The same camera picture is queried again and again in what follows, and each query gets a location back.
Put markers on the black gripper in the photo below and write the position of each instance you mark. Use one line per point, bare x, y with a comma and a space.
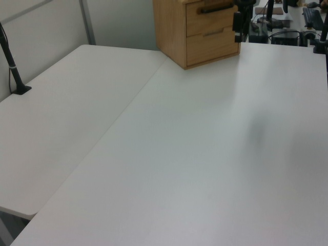
245, 4

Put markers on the wooden drawer with notch grip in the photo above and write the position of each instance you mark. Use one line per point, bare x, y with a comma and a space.
211, 50

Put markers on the wooden drawer cabinet body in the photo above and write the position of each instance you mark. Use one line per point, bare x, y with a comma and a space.
170, 30

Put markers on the dark green box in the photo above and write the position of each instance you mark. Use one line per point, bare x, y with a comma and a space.
258, 34

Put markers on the black monitor stand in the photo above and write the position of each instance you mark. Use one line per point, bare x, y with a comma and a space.
269, 21

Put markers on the black electronics box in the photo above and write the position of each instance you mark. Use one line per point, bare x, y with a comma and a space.
285, 38

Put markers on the silver table clamp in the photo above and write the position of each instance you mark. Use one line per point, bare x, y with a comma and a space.
307, 37

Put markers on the black keyboard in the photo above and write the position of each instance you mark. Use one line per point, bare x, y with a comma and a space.
313, 18

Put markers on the black computer mouse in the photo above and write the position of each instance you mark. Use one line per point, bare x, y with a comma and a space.
312, 4

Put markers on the black pole with white tie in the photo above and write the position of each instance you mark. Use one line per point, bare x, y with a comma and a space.
10, 64

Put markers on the black clamp camera stand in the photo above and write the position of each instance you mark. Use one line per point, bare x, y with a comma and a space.
321, 42

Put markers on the grey metal partition post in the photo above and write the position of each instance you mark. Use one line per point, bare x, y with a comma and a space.
87, 23

